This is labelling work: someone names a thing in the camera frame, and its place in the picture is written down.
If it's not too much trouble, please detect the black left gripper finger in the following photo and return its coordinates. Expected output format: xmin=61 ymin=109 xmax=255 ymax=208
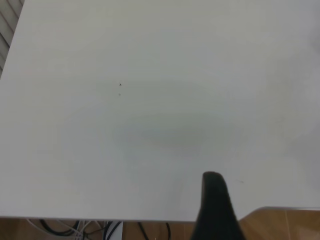
xmin=190 ymin=171 xmax=247 ymax=240

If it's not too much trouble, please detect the white table leg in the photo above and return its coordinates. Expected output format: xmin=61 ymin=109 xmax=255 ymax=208
xmin=103 ymin=220 xmax=125 ymax=240

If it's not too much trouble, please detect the white cable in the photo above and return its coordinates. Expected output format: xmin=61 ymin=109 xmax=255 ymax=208
xmin=26 ymin=218 xmax=85 ymax=239

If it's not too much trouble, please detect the black cable coil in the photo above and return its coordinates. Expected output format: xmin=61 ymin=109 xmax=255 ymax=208
xmin=38 ymin=219 xmax=87 ymax=237

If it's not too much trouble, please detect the slatted wall panel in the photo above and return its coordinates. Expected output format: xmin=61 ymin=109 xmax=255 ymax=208
xmin=0 ymin=0 xmax=26 ymax=79

